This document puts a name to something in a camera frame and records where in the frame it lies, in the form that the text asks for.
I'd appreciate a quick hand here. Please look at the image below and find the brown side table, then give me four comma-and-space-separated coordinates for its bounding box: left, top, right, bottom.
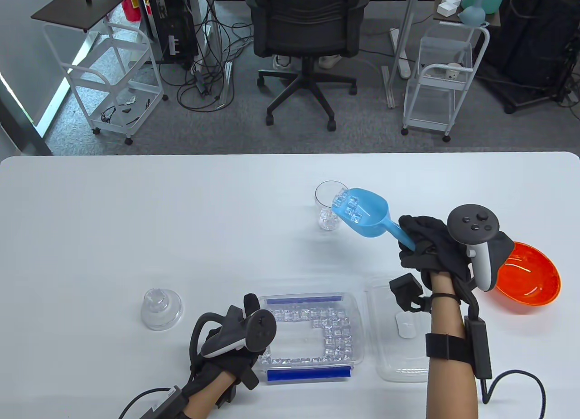
433, 0, 502, 28

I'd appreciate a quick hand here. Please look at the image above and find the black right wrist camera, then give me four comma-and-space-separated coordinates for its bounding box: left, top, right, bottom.
390, 274, 432, 322

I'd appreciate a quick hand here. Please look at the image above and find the black computer tower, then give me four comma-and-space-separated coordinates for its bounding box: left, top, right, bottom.
146, 0, 200, 70

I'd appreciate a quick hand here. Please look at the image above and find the black left wrist sensor box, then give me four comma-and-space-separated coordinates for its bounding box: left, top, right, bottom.
144, 386, 189, 419

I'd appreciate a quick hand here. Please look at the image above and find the black right wrist sensor box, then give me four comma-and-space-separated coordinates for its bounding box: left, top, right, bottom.
425, 317, 493, 380

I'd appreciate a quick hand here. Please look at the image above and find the light blue vase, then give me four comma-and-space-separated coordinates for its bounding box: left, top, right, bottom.
458, 0, 487, 26

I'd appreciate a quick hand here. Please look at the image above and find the dark brown board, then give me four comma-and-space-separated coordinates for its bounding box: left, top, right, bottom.
31, 0, 137, 33

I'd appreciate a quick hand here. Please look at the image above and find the bundle of black cables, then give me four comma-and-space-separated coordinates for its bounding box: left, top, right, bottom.
159, 0, 256, 113

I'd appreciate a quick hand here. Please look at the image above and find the clear container lid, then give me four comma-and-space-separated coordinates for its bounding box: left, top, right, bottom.
365, 276, 432, 383

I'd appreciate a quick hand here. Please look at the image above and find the clear plastic shaker lid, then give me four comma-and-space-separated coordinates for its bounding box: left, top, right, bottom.
140, 288, 184, 331

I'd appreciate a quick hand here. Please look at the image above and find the white black controller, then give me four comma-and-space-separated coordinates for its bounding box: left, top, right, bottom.
189, 306, 277, 370
447, 205, 501, 292

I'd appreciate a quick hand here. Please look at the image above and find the black wrist sensor box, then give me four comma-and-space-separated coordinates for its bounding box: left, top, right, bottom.
144, 386, 189, 419
425, 317, 493, 380

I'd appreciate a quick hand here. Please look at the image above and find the person's left hand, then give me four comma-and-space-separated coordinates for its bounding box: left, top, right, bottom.
189, 293, 277, 390

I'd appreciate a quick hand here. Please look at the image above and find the pile of ice cubes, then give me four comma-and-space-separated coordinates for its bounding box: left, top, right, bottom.
260, 307, 354, 364

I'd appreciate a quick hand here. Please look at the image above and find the person's right forearm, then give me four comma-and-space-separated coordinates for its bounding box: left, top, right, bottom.
426, 272, 481, 419

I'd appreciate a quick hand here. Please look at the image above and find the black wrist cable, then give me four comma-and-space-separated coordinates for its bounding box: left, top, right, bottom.
480, 369, 547, 419
119, 387, 175, 419

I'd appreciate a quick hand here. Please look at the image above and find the black office chair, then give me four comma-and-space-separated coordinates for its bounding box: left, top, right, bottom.
246, 0, 370, 132

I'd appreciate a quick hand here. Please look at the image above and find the grey pillar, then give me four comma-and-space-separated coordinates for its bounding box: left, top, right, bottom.
0, 74, 53, 156

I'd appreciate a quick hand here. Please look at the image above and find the white desk leg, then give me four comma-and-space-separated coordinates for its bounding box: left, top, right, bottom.
382, 0, 432, 109

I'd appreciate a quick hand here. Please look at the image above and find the clear container with blue latches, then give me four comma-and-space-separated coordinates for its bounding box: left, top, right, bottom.
255, 292, 366, 384

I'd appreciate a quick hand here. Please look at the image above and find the orange plastic bowl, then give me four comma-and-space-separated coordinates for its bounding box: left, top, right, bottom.
493, 242, 561, 307

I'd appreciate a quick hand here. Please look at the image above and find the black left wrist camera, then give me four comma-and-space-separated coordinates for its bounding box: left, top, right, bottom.
217, 382, 239, 409

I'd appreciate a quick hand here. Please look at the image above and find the black covered equipment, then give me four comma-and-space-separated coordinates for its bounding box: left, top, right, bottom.
476, 0, 580, 115

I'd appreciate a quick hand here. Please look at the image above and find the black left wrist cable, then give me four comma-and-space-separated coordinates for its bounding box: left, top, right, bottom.
119, 387, 175, 419

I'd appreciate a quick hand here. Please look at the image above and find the person's right hand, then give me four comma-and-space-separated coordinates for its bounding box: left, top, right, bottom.
399, 215, 515, 292

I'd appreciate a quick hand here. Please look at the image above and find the white wire cart with mug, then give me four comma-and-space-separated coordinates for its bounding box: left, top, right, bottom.
401, 21, 491, 142

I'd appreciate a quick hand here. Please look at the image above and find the blue plastic scoop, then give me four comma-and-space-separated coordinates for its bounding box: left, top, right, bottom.
331, 188, 416, 253

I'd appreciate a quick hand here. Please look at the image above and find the person's left forearm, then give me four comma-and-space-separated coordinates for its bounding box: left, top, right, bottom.
184, 374, 238, 419

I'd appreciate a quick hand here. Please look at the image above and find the white power strip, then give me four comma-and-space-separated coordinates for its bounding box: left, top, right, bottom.
389, 27, 411, 79

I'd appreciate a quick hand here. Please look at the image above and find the clear plastic shaker cup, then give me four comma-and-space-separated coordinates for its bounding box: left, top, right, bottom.
315, 180, 351, 232

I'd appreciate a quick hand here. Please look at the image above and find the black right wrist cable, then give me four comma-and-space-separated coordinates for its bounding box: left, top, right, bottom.
480, 369, 547, 419

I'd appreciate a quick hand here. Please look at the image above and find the small batch of ice cubes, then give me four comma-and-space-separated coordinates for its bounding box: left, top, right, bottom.
319, 188, 364, 231

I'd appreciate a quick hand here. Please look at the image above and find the silver rail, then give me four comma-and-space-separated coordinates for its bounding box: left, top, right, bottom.
216, 60, 234, 110

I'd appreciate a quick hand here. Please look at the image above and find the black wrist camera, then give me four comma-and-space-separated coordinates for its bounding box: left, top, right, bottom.
217, 382, 239, 409
390, 274, 432, 322

